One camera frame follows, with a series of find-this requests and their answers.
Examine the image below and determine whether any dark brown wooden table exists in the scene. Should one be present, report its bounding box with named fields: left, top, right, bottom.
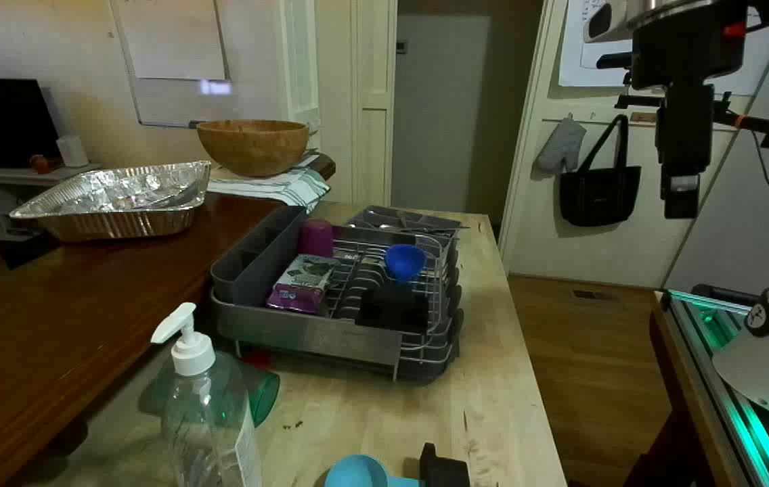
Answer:
left=0, top=152, right=340, bottom=487

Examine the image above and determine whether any black plastic block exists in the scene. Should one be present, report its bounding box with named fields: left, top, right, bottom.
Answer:
left=356, top=279, right=434, bottom=336

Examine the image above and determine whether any white mug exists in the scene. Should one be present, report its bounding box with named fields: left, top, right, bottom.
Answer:
left=54, top=132, right=89, bottom=171

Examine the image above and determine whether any metal wire drying rack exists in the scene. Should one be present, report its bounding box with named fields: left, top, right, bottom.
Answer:
left=208, top=203, right=465, bottom=387

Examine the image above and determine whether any black boxy object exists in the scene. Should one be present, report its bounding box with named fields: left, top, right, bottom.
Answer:
left=417, top=441, right=478, bottom=487

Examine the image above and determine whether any brown wooden bowl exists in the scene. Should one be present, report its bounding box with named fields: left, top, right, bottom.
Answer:
left=193, top=120, right=317, bottom=182

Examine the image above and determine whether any purple cup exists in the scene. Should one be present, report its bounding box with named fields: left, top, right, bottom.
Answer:
left=299, top=217, right=340, bottom=260

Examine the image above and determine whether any light blue bowl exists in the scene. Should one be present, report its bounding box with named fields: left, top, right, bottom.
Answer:
left=323, top=451, right=422, bottom=487

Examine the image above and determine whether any grey door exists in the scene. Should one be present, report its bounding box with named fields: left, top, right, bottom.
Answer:
left=394, top=11, right=497, bottom=217

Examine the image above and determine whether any grey plastic utensil holder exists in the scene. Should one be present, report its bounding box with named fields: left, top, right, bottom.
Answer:
left=208, top=206, right=308, bottom=309

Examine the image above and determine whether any dark floor vent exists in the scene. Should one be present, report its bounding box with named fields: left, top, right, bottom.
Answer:
left=572, top=287, right=624, bottom=304

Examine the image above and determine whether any blank wall whiteboard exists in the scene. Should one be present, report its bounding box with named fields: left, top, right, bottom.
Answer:
left=109, top=0, right=321, bottom=130

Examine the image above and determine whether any black tote bag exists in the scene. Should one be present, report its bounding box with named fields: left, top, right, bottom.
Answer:
left=558, top=113, right=644, bottom=230

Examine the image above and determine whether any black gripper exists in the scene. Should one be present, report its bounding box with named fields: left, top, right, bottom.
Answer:
left=627, top=14, right=750, bottom=222

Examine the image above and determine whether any clear soap pump bottle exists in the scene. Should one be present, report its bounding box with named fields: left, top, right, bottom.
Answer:
left=147, top=301, right=266, bottom=487

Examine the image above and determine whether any grey oven mitt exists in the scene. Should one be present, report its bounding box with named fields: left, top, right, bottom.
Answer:
left=532, top=115, right=590, bottom=179

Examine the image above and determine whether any green-lit robot stand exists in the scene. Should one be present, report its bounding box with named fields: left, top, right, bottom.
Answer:
left=652, top=285, right=769, bottom=487

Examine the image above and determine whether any black TV screen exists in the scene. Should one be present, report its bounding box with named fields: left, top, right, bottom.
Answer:
left=0, top=75, right=63, bottom=171

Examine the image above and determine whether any stack of papers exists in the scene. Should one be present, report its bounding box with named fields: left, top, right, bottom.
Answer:
left=206, top=152, right=333, bottom=214

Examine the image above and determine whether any purple and white box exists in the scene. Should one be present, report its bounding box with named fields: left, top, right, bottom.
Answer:
left=262, top=251, right=340, bottom=316

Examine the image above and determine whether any whiteboard with writing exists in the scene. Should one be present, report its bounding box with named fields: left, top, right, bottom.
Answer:
left=556, top=0, right=769, bottom=97

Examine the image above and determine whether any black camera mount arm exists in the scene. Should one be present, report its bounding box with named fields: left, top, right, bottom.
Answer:
left=612, top=90, right=769, bottom=153

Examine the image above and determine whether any aluminium foil tray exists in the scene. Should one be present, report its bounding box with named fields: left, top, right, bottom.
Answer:
left=7, top=160, right=218, bottom=243

